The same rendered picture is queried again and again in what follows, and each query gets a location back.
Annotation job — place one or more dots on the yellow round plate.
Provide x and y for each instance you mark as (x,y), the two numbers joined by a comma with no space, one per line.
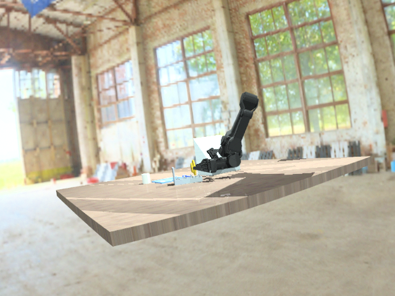
(193,165)

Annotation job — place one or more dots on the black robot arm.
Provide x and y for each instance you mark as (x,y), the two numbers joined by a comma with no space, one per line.
(231,147)

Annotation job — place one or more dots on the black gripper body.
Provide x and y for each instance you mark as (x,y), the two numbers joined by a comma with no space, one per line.
(215,165)

